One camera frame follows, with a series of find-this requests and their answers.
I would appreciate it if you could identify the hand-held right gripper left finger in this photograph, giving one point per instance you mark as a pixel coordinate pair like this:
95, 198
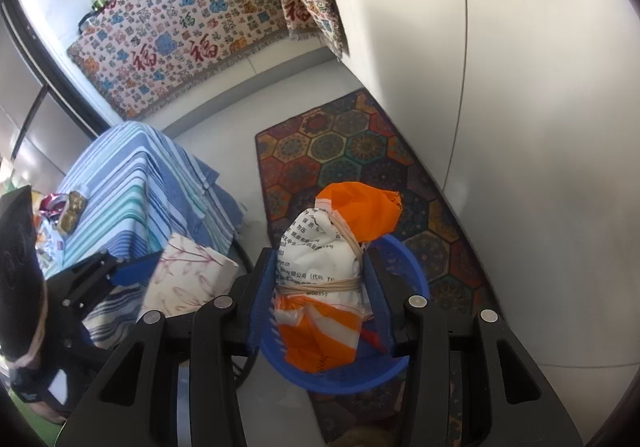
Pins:
265, 307

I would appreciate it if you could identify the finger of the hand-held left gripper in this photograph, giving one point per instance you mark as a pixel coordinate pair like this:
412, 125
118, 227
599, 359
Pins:
90, 279

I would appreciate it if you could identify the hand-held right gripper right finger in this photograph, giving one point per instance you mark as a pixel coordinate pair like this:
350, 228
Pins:
390, 317

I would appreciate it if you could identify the red sachet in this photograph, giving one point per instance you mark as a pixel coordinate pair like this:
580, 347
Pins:
375, 339

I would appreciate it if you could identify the colourful print packet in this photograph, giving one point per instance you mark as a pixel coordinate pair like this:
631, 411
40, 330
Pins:
50, 242

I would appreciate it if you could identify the orange white plastic bag bundle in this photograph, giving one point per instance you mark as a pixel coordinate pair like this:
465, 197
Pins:
320, 267

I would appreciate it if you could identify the dark gold snack wrapper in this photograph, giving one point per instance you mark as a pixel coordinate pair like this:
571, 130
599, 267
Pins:
72, 212

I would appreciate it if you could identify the blue plastic wastebasket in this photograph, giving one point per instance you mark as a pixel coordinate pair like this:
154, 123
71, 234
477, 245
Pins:
350, 379

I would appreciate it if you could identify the floral print paper packet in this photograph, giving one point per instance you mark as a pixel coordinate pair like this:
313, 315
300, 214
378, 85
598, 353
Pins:
190, 272

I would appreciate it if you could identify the blue striped tablecloth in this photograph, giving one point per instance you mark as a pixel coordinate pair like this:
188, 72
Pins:
130, 177

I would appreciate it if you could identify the grey refrigerator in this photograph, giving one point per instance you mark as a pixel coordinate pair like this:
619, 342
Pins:
30, 117

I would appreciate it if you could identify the hexagon pattern rug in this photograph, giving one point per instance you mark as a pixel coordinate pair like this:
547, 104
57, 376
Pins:
340, 147

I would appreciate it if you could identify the white lower cabinet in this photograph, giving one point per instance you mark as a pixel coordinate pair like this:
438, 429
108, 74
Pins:
500, 102

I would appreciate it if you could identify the large printed blanket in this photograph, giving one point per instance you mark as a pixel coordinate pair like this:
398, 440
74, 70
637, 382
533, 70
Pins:
190, 27

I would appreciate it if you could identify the condiment bottle rack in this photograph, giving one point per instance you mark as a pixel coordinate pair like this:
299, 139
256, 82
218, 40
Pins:
102, 1

